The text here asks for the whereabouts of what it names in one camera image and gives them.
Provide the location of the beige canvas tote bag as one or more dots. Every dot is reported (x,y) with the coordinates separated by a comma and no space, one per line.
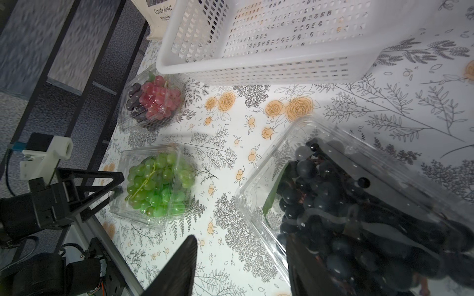
(157,14)

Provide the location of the floral tablecloth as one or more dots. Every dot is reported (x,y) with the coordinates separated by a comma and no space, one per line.
(416,104)

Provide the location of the dark purple grape bunch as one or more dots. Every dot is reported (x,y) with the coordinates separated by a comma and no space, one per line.
(136,110)

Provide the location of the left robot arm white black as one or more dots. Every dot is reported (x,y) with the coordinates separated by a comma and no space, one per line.
(72,270)

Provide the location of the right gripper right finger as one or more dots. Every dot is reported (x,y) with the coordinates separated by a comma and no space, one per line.
(307,276)

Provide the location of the clear clamshell container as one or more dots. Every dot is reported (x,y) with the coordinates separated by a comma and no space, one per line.
(389,181)
(120,208)
(127,125)

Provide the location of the green grape bunch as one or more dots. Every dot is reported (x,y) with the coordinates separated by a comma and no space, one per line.
(174,177)
(140,183)

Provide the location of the red grape bunch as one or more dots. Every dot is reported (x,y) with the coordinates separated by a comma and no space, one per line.
(161,96)

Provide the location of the green grape bunch front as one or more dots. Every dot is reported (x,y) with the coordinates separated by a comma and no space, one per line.
(140,183)

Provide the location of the black grape bunch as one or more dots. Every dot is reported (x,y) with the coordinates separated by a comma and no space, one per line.
(313,180)
(376,259)

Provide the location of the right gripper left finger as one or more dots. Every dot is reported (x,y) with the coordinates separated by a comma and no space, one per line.
(177,276)

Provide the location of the white plastic basket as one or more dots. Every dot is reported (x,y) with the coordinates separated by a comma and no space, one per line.
(226,43)

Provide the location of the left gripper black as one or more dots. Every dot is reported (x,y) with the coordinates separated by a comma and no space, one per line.
(78,193)

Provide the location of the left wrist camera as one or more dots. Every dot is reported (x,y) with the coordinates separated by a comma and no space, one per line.
(42,154)

